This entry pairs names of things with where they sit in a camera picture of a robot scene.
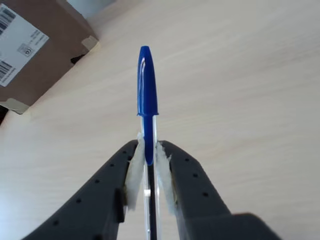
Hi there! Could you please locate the blue ballpoint pen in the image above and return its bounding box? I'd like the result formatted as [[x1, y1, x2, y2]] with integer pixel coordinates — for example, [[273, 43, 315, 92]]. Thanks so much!
[[136, 45, 161, 240]]

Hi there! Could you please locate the brown cardboard box white label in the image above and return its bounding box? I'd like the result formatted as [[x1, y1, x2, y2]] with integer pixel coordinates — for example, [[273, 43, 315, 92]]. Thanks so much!
[[0, 0, 100, 116]]

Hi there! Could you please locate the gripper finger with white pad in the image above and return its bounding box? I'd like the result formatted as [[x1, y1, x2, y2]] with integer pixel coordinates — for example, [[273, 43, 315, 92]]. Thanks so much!
[[154, 140, 281, 240], [23, 131, 146, 240]]

